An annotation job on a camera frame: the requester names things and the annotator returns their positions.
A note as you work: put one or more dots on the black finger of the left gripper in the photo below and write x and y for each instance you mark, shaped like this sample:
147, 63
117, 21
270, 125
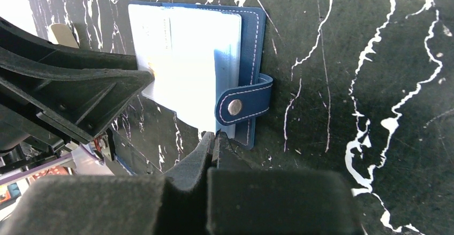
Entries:
56, 93

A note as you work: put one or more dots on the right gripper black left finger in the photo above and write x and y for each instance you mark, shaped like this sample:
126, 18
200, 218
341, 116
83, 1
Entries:
174, 202

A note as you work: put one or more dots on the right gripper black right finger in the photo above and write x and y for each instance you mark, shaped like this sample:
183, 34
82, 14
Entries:
243, 200

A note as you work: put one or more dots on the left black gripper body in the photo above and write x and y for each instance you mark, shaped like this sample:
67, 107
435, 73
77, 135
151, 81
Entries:
31, 148

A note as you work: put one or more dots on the blue leather card holder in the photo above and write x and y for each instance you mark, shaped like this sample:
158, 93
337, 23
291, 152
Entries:
242, 104

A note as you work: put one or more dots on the white eraser block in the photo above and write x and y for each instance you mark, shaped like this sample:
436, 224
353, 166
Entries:
61, 34

